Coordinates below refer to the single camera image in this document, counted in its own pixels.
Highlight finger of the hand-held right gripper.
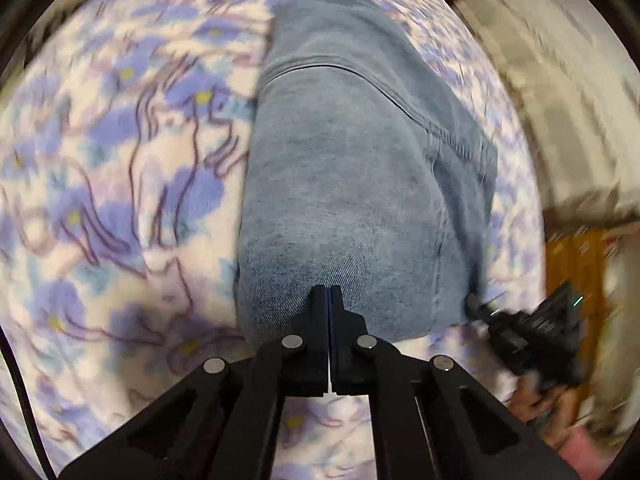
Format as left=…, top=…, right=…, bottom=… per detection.
left=465, top=294, right=502, bottom=327

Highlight person's right hand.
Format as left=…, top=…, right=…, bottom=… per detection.
left=512, top=377, right=582, bottom=444

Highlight white striped bed cover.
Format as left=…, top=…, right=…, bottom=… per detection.
left=454, top=0, right=640, bottom=223

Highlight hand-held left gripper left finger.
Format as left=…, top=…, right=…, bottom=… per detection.
left=57, top=285, right=329, bottom=480

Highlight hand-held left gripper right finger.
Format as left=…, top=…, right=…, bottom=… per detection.
left=330, top=285, right=583, bottom=480

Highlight black cable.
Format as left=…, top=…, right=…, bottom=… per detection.
left=0, top=327, right=55, bottom=480

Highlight purple floral fleece blanket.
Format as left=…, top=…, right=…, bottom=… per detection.
left=0, top=0, right=547, bottom=480

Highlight blue denim jeans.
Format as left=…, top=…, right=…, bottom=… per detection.
left=235, top=0, right=501, bottom=351

